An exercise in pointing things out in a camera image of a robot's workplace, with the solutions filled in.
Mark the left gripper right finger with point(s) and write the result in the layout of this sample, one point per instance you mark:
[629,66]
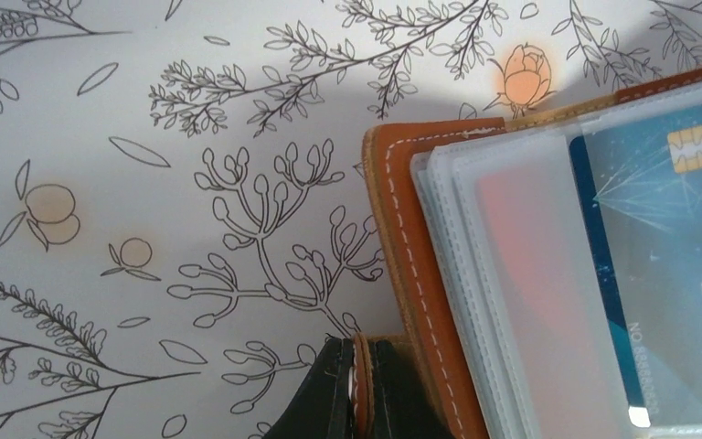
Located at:
[401,408]

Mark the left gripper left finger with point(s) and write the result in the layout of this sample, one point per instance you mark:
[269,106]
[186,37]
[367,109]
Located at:
[321,408]

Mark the red VIP card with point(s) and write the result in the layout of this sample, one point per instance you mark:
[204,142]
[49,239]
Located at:
[538,282]

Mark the brown leather card holder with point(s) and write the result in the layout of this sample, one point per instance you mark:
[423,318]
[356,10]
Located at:
[421,183]

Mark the blue card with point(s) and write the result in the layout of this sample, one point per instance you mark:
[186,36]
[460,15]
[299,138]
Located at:
[640,190]

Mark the floral patterned table mat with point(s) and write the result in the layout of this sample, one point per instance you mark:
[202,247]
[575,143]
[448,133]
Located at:
[183,217]

